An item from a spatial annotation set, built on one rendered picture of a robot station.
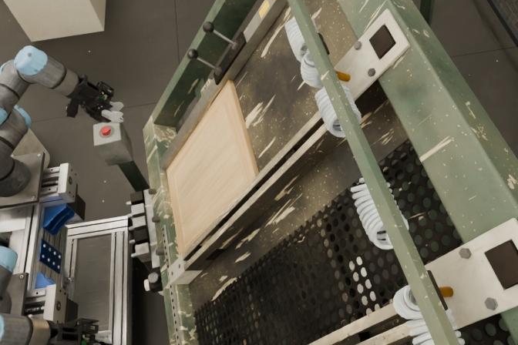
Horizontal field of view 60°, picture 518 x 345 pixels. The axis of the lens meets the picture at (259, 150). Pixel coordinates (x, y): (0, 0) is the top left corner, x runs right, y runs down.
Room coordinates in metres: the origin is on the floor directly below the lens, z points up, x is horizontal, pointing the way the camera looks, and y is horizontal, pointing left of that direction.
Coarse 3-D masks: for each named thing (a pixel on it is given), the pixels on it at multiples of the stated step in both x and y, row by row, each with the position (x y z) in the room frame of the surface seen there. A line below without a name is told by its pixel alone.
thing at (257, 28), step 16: (272, 0) 1.06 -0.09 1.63; (256, 16) 1.07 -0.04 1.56; (272, 16) 1.04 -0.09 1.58; (256, 32) 1.03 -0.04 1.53; (240, 64) 1.03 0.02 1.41; (224, 80) 1.02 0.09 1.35; (208, 96) 1.02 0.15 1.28; (192, 112) 1.04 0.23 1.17; (192, 128) 1.00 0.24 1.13; (176, 144) 1.00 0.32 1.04; (160, 160) 1.01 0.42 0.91
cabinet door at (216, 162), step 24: (216, 120) 0.93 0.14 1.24; (240, 120) 0.84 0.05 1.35; (192, 144) 0.95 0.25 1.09; (216, 144) 0.85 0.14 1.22; (240, 144) 0.77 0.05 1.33; (168, 168) 0.97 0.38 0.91; (192, 168) 0.86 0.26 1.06; (216, 168) 0.77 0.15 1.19; (240, 168) 0.70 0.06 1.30; (192, 192) 0.78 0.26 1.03; (216, 192) 0.70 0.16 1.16; (240, 192) 0.63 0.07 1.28; (192, 216) 0.69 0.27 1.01; (216, 216) 0.62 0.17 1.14; (192, 240) 0.61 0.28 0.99
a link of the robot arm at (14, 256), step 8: (0, 248) 0.41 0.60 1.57; (8, 248) 0.41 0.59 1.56; (0, 256) 0.39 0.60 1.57; (8, 256) 0.39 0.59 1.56; (16, 256) 0.40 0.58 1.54; (0, 264) 0.37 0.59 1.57; (8, 264) 0.37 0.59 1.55; (0, 272) 0.36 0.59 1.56; (8, 272) 0.36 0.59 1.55; (0, 280) 0.34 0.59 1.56; (8, 280) 0.35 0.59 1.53; (0, 288) 0.32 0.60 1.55; (0, 296) 0.31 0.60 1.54
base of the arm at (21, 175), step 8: (16, 160) 0.98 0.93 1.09; (16, 168) 0.93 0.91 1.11; (24, 168) 0.95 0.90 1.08; (8, 176) 0.89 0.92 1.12; (16, 176) 0.90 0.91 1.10; (24, 176) 0.91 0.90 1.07; (0, 184) 0.87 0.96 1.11; (8, 184) 0.87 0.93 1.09; (16, 184) 0.89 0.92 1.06; (24, 184) 0.89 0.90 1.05; (0, 192) 0.86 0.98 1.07; (8, 192) 0.86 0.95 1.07; (16, 192) 0.86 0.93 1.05
